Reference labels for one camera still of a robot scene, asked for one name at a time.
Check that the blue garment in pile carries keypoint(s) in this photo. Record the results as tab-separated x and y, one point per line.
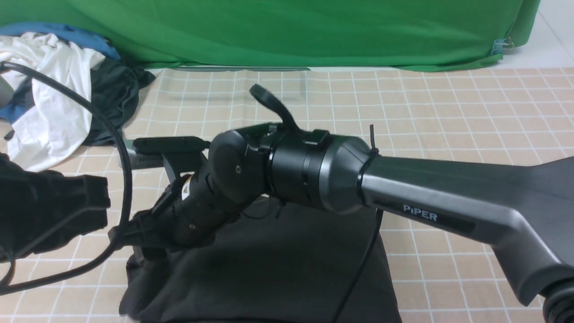
22	99

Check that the dark gray long-sleeved shirt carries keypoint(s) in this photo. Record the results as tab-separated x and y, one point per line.
291	269

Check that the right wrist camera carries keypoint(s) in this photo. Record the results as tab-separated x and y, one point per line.
177	155

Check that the green backdrop cloth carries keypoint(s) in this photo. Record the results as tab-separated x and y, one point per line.
414	35

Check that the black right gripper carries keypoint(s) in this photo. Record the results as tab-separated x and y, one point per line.
186	216

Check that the white shirt in pile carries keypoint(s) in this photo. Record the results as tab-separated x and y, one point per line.
55	126

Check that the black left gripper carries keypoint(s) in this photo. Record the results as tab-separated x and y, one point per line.
43	211

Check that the dark gray garment in pile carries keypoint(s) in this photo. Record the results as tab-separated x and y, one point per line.
115	89

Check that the blue binder clip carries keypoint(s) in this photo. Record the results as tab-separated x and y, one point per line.
501	45

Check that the beige checked tablecloth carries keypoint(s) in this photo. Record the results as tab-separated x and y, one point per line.
507	116

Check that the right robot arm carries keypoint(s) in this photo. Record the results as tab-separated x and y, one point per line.
524	213

